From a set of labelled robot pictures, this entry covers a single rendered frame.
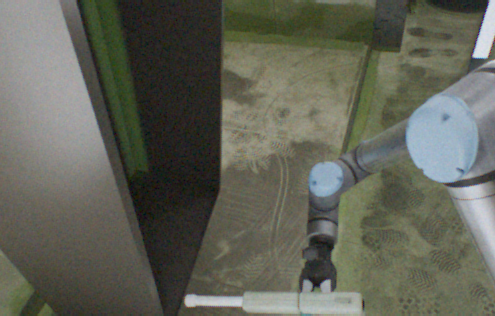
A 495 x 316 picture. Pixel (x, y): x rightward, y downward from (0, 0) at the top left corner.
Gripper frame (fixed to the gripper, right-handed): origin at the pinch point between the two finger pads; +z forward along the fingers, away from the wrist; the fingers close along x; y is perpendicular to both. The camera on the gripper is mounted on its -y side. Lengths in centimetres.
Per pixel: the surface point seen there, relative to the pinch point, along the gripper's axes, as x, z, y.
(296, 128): 34, -123, 63
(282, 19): 48, -211, 49
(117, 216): 18, 6, -58
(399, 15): -25, -199, 57
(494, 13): -59, -113, 5
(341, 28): 11, -204, 61
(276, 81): 51, -164, 62
